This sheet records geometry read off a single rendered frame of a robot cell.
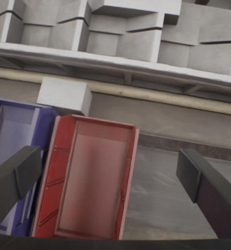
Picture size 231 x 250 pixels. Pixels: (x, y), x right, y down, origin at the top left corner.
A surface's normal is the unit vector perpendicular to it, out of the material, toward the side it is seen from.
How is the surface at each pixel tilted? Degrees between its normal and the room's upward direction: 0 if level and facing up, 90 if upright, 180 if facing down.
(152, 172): 0
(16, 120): 29
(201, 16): 10
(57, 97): 0
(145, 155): 0
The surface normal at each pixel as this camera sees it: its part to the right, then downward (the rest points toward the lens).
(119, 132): -0.11, 0.32
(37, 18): -0.06, 0.00
